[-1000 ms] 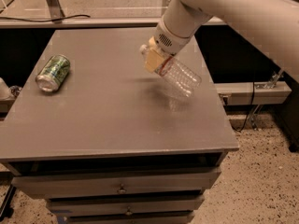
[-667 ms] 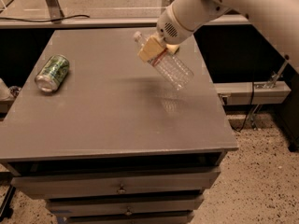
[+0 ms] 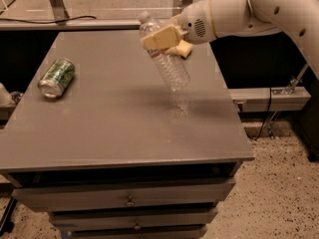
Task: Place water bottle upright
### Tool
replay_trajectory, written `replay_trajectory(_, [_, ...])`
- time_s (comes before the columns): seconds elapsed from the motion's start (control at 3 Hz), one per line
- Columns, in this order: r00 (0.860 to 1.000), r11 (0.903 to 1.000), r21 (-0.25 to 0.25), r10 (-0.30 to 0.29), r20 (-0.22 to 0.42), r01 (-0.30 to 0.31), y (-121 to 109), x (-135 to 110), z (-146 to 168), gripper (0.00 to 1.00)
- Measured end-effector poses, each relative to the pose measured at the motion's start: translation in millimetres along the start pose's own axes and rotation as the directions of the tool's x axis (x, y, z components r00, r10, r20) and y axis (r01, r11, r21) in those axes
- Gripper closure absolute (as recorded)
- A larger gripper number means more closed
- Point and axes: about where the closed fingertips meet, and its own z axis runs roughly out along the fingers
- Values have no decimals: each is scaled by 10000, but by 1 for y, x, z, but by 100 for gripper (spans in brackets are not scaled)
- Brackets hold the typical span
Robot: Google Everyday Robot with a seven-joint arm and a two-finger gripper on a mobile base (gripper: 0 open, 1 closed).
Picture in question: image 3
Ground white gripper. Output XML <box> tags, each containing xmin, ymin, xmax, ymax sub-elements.
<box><xmin>142</xmin><ymin>0</ymin><xmax>216</xmax><ymax>50</ymax></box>

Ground clear plastic water bottle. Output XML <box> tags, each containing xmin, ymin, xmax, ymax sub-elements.
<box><xmin>138</xmin><ymin>12</ymin><xmax>190</xmax><ymax>92</ymax></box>

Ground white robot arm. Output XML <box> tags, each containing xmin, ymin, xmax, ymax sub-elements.
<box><xmin>141</xmin><ymin>0</ymin><xmax>319</xmax><ymax>75</ymax></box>

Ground yellow sponge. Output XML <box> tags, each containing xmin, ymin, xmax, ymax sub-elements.
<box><xmin>165</xmin><ymin>40</ymin><xmax>193</xmax><ymax>59</ymax></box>

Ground green aluminium soda can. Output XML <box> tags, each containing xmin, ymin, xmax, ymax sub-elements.
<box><xmin>38</xmin><ymin>58</ymin><xmax>75</xmax><ymax>99</ymax></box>

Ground grey drawer cabinet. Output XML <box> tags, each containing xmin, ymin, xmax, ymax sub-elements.
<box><xmin>0</xmin><ymin>31</ymin><xmax>253</xmax><ymax>239</ymax></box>

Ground white object at left edge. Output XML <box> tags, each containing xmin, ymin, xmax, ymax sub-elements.
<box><xmin>0</xmin><ymin>83</ymin><xmax>23</xmax><ymax>107</ymax></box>

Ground black cable on rail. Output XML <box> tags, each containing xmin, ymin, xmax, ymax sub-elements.
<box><xmin>0</xmin><ymin>15</ymin><xmax>98</xmax><ymax>25</ymax></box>

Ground black hanging cable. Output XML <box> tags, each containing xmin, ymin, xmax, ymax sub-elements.
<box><xmin>245</xmin><ymin>87</ymin><xmax>273</xmax><ymax>141</ymax></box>

